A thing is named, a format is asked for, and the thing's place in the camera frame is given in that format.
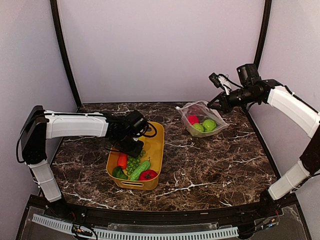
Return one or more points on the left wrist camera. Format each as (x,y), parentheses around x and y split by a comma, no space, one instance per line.
(138,125)

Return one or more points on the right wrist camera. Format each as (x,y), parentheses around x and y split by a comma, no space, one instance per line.
(248,74)

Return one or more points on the red toy tomato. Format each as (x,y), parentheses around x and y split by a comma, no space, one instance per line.
(148,175)

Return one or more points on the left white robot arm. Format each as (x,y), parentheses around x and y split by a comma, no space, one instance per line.
(121,131)

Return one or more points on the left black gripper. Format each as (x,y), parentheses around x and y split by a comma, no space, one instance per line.
(134,152)

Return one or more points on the black front rail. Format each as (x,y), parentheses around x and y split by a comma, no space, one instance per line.
(198,205)

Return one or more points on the black frame post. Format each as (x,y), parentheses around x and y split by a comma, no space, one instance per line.
(63,52)
(263,32)

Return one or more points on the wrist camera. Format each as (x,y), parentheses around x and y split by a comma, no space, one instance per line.
(248,74)
(138,125)

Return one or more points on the white slotted cable duct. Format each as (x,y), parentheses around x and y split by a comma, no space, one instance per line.
(117,231)

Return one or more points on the red toy apple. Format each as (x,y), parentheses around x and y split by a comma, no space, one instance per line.
(193,119)

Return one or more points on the green toy cabbage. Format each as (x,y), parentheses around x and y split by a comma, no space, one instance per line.
(209,125)

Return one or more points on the right black frame post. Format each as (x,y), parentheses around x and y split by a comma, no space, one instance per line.
(263,32)

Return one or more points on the green toy grapes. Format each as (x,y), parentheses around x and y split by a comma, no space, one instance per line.
(134,162)

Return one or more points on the clear zip top bag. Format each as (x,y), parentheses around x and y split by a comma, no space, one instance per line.
(200,109)

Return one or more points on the green toy lettuce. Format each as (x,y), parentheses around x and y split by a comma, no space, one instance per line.
(198,127)

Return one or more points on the yellow plastic basket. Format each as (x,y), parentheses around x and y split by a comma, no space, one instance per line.
(154,148)

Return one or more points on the green toy cucumber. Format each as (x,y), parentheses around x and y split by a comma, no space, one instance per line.
(144,166)

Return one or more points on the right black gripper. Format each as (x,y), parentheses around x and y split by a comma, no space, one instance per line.
(225,105)

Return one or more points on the left black frame post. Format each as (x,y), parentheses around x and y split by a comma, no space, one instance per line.
(63,52)

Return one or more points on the orange toy carrot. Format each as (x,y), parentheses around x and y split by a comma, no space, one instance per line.
(122,161)

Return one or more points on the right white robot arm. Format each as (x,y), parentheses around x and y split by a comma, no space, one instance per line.
(280,98)

